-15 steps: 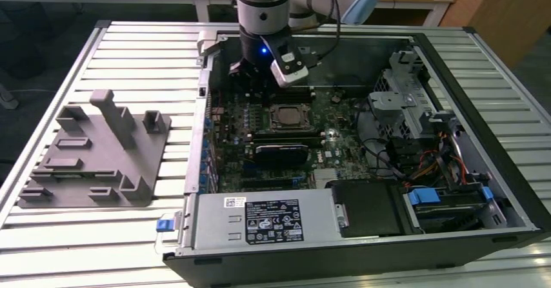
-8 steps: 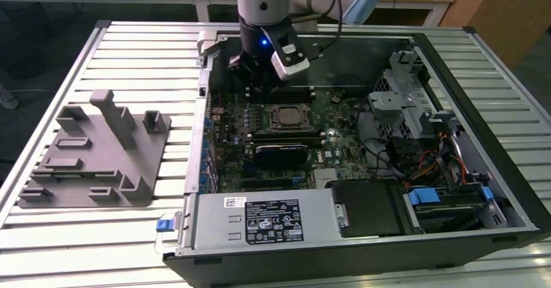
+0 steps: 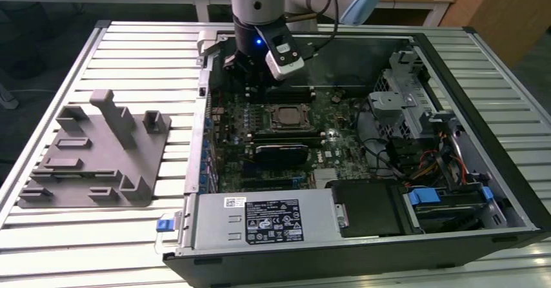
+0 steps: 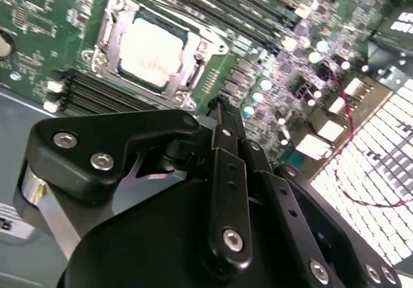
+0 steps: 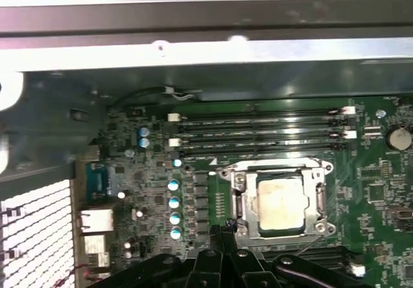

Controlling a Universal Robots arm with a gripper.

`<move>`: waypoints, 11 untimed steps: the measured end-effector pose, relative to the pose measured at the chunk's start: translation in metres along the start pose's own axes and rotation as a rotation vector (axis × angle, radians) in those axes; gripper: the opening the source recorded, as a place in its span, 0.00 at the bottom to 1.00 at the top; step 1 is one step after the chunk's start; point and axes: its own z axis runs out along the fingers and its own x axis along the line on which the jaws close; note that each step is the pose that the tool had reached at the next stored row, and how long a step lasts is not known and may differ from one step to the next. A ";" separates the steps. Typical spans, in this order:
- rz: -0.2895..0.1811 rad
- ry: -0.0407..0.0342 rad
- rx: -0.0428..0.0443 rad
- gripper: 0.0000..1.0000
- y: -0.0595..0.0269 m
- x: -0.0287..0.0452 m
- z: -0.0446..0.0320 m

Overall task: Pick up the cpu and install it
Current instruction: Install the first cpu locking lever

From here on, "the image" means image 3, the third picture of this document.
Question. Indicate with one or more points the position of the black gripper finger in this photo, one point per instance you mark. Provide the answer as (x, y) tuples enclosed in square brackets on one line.
[(252, 88), (262, 88)]

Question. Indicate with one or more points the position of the silver CPU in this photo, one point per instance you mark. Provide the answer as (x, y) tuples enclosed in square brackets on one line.
[(290, 116)]

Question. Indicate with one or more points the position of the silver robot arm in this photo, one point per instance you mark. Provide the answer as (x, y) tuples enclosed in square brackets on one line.
[(258, 7)]

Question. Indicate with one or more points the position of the CPU socket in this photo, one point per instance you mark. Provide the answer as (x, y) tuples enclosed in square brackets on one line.
[(306, 107)]

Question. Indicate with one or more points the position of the black RAM stick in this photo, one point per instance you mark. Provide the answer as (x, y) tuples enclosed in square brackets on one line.
[(286, 141), (292, 91)]

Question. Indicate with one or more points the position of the black graphics card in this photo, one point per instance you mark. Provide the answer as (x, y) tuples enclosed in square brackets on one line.
[(279, 154)]

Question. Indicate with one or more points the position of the black expansion slot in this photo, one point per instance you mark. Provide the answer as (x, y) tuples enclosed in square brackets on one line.
[(267, 183)]

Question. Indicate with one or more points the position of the grey metal drive cage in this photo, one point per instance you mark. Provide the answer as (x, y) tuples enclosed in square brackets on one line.
[(387, 102)]

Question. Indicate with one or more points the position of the small silver heat sink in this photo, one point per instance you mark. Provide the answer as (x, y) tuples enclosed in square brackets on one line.
[(324, 176)]

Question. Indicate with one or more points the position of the green motherboard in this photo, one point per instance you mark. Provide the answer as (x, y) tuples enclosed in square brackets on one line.
[(344, 168)]

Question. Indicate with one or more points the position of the grey parts rack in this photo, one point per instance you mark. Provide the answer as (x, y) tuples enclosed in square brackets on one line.
[(107, 159)]

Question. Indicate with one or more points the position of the grey plastic drive latch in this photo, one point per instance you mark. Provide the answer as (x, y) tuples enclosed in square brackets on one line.
[(439, 117)]

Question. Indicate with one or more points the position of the silver power supply unit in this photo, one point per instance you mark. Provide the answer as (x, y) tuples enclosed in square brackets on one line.
[(215, 223)]

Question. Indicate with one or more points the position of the blue case latch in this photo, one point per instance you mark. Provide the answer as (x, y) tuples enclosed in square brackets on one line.
[(164, 226)]

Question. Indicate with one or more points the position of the hard disk in blue carrier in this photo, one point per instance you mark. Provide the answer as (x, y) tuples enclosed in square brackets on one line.
[(423, 197)]

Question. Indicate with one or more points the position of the black PC case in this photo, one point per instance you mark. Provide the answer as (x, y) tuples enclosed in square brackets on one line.
[(302, 268)]

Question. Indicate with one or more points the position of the grey chair leg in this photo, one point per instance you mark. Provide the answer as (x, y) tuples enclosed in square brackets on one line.
[(8, 100)]

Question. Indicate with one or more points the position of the wooden cabinet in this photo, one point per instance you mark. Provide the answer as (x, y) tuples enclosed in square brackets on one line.
[(507, 16)]

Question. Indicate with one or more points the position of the silver disk bay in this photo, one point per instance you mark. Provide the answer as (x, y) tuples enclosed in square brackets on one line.
[(495, 220)]

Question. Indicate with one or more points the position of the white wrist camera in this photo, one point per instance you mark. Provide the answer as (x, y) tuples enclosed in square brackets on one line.
[(284, 58)]

